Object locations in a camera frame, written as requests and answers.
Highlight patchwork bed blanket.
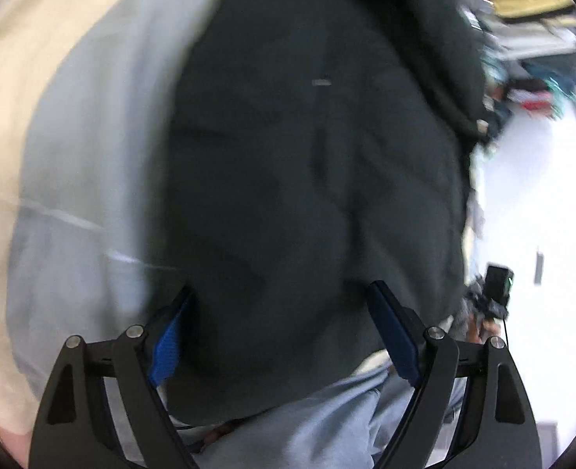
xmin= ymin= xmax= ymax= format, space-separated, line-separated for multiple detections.
xmin=0 ymin=0 xmax=252 ymax=446

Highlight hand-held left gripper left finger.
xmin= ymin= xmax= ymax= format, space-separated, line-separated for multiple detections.
xmin=29 ymin=284 xmax=201 ymax=469

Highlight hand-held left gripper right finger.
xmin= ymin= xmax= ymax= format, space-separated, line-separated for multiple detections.
xmin=367 ymin=281 xmax=543 ymax=469

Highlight person's blue jeans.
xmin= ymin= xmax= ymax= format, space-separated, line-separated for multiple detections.
xmin=170 ymin=365 xmax=469 ymax=469

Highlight teal sock hanger with socks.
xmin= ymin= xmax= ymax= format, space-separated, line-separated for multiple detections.
xmin=505 ymin=66 xmax=576 ymax=119

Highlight black puffer jacket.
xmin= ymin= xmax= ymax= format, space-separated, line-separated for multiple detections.
xmin=158 ymin=0 xmax=490 ymax=426

